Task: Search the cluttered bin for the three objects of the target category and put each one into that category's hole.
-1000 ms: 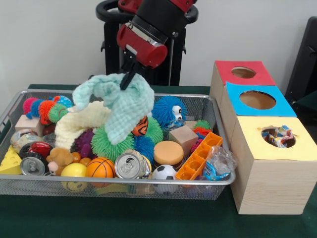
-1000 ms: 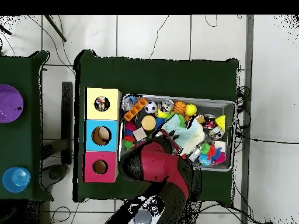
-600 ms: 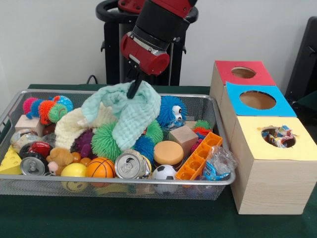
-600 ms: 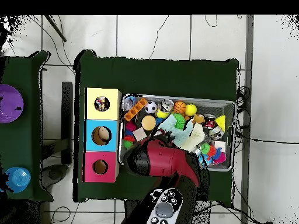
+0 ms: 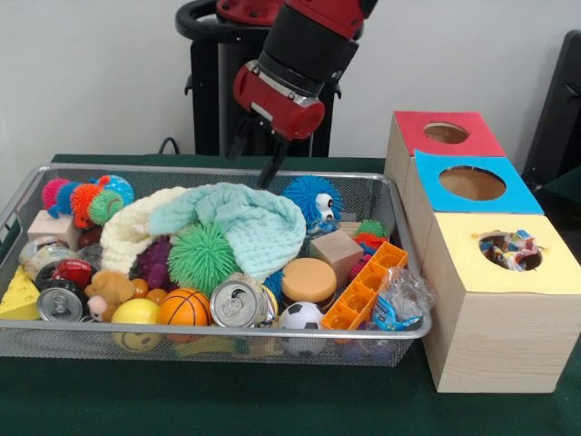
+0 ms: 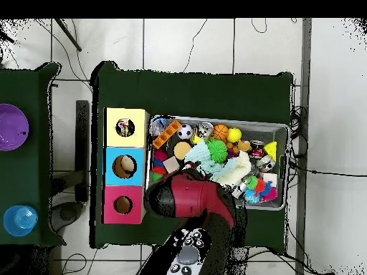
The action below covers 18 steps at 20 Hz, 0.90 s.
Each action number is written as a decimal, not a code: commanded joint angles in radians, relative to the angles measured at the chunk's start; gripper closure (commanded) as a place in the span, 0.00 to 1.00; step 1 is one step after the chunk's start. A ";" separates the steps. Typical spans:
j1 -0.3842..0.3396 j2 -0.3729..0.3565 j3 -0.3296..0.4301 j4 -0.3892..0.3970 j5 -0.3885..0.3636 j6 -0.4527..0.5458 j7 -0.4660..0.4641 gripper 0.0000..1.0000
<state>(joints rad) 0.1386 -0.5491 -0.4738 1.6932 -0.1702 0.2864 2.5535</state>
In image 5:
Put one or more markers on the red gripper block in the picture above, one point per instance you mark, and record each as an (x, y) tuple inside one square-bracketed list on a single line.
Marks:
[(281, 104)]

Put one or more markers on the mint green waffle cloth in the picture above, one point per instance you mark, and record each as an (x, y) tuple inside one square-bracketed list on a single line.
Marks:
[(263, 227)]

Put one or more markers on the green spiky ball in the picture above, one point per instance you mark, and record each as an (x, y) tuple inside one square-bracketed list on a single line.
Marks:
[(201, 262)]

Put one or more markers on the cream waffle cloth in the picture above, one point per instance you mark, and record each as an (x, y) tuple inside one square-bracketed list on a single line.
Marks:
[(127, 232)]

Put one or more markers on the white colourful spotted cloth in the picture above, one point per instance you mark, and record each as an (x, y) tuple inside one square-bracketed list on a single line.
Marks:
[(513, 250)]

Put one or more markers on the clear mesh bin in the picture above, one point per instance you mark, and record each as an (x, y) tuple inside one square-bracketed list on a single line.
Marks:
[(54, 341)]

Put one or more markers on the wooden three-hole box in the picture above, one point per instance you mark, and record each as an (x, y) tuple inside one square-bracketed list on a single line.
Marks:
[(499, 336)]

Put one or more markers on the large blue spiky ball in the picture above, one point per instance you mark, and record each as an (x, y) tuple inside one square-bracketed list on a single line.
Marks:
[(318, 200)]

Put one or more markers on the plain wooden cube block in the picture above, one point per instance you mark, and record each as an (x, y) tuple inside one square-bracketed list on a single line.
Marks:
[(336, 254)]

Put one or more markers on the round wooden disc toy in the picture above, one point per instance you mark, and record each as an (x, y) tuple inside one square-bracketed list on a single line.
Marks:
[(309, 280)]

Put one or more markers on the silver drink can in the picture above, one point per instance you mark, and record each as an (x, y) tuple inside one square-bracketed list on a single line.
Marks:
[(238, 304)]

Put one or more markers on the small soccer ball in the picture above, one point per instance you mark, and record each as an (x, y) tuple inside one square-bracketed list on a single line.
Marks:
[(301, 318)]

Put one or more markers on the small orange basketball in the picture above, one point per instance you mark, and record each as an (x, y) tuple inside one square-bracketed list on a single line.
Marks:
[(184, 309)]

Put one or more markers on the orange plastic gear toy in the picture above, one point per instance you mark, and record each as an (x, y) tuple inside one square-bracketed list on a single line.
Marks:
[(363, 291)]

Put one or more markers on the small brown teddy bear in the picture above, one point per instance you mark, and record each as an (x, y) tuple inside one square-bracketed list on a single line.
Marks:
[(111, 287)]

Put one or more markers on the yellow ball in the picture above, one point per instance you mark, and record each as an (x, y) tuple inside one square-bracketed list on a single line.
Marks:
[(136, 312)]

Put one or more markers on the clear plastic packet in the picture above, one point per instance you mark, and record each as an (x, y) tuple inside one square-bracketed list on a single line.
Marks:
[(404, 300)]

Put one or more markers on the yellow wedge block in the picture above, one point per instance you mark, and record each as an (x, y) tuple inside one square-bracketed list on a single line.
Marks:
[(18, 298)]

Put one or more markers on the black panel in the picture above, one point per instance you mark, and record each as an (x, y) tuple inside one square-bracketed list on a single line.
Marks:
[(558, 118)]

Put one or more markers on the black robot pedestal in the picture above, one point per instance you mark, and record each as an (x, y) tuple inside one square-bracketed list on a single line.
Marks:
[(209, 100)]

